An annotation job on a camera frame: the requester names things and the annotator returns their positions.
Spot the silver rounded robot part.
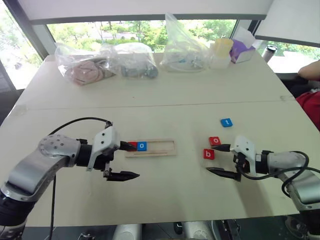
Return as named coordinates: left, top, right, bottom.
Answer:
left=113, top=223, right=143, bottom=240
left=181, top=220, right=214, bottom=240

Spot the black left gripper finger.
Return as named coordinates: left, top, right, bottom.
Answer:
left=103, top=167, right=141, bottom=182
left=119, top=141, right=138, bottom=152

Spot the red letter o block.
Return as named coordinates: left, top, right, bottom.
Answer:
left=208, top=136, right=223, bottom=147

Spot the black robot body part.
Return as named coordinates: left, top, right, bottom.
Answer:
left=212, top=219, right=241, bottom=240

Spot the long wooden tray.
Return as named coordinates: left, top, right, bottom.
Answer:
left=124, top=139, right=177, bottom=159

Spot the red letter b block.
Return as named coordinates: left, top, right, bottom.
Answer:
left=202, top=148, right=216, bottom=160

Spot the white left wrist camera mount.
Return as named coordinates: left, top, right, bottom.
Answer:
left=86, top=126, right=122, bottom=172

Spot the stack of yellow cups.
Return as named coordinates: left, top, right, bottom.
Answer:
left=214, top=37, right=234, bottom=59

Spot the blue letter o block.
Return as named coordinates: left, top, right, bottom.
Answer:
left=136, top=141, right=150, bottom=152

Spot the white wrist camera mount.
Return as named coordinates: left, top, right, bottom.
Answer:
left=86, top=126, right=122, bottom=172
left=229, top=135, right=257, bottom=177

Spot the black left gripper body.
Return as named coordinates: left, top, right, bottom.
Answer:
left=92, top=144, right=122, bottom=176

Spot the silver tumbler with black lid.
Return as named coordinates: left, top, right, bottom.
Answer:
left=262, top=44, right=279, bottom=62

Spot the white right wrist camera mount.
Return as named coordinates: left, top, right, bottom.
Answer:
left=229, top=135, right=257, bottom=177

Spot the tall clear plastic bag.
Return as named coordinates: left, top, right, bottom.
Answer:
left=159, top=12, right=214, bottom=74

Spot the plastic bag with pink cloth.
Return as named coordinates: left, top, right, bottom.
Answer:
left=54, top=41, right=117, bottom=87

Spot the person's red clothing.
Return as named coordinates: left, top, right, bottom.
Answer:
left=295, top=90, right=320, bottom=131

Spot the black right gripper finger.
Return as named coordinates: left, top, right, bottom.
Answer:
left=211, top=143, right=232, bottom=153
left=205, top=167, right=242, bottom=183

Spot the purple tissue box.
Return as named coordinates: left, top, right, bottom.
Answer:
left=229, top=25, right=257, bottom=65

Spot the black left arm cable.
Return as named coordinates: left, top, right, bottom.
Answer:
left=48, top=117, right=114, bottom=240

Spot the blue letter t block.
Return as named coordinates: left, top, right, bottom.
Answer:
left=220, top=117, right=235, bottom=129

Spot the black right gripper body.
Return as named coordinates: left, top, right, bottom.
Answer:
left=232, top=151, right=251, bottom=174

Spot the plastic bag with grey items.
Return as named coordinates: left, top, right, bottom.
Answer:
left=100, top=41, right=160, bottom=81

